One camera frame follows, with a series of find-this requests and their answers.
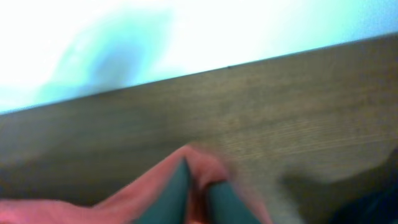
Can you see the folded navy blue garment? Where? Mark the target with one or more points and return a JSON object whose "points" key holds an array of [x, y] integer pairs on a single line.
{"points": [[377, 207]]}

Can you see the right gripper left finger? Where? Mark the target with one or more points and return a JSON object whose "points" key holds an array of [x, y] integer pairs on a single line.
{"points": [[170, 207]]}

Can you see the red t-shirt white print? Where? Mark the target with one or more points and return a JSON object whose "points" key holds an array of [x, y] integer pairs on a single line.
{"points": [[133, 200]]}

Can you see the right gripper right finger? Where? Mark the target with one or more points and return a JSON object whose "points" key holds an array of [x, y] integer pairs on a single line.
{"points": [[225, 207]]}

